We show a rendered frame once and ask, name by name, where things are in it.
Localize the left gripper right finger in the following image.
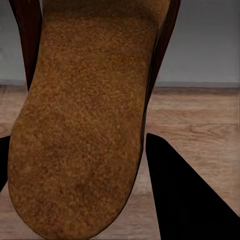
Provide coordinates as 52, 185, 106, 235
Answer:
145, 133, 240, 240

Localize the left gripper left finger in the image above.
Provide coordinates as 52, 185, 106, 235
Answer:
0, 136, 11, 192

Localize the sandal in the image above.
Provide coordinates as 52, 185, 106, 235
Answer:
7, 0, 181, 240

